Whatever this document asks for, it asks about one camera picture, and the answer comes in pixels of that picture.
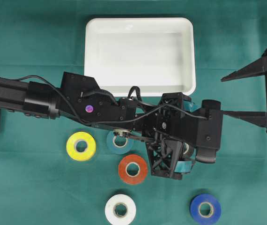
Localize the yellow tape roll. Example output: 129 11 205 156
66 131 96 161

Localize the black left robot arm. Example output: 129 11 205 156
0 72 199 180

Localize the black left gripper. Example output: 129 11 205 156
132 92 197 180

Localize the black tape roll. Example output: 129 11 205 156
181 143 195 159

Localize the teal tape roll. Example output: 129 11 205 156
106 131 134 155

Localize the black camera cable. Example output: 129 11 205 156
1 75 207 125

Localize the green table cloth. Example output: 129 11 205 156
0 0 267 225

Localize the white tape roll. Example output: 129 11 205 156
104 194 136 225

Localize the red tape roll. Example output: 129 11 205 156
118 154 148 185

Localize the white rectangular plastic tray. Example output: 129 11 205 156
84 17 196 97

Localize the blue tape roll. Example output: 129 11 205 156
190 194 222 225

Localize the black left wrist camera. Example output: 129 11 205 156
184 99 223 164

